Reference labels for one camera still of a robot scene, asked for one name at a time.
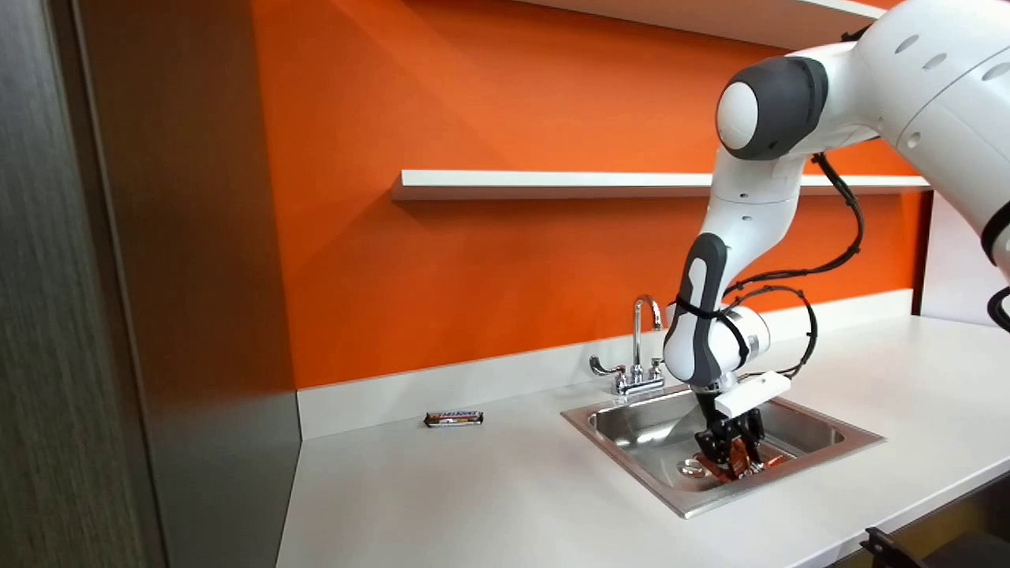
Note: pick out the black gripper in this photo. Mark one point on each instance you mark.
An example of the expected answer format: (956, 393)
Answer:
(727, 418)

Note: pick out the orange snack packet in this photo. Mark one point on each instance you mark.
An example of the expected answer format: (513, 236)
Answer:
(776, 457)

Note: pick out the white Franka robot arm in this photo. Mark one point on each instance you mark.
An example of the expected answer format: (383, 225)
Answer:
(918, 82)

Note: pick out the stainless steel sink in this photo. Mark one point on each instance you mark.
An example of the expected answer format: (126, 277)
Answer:
(632, 426)

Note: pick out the dark object below counter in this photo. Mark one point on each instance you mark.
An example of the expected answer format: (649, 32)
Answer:
(935, 532)

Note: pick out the white panel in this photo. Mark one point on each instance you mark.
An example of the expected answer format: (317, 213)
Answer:
(952, 272)

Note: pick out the dark wood cabinet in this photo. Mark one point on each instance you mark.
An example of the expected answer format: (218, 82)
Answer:
(126, 316)

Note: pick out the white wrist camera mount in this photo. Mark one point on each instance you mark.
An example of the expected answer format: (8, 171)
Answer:
(752, 393)

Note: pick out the long white wall shelf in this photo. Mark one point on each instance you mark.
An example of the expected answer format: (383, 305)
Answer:
(525, 183)

